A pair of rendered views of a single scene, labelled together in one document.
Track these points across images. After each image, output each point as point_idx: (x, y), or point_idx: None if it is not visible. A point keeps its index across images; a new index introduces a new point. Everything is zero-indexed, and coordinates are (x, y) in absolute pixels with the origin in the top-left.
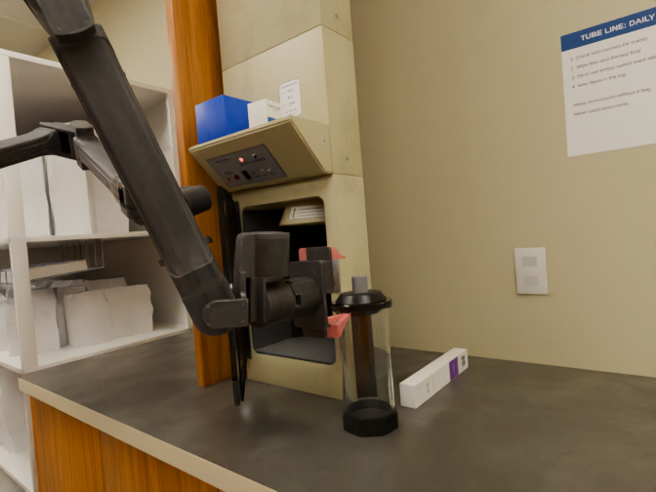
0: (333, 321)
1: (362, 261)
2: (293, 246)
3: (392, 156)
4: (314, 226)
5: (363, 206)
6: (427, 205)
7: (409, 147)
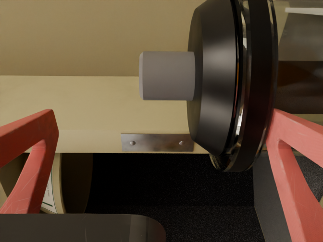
0: (307, 185)
1: (137, 86)
2: (124, 192)
3: (28, 49)
4: (100, 159)
5: (40, 78)
6: (89, 6)
7: (14, 25)
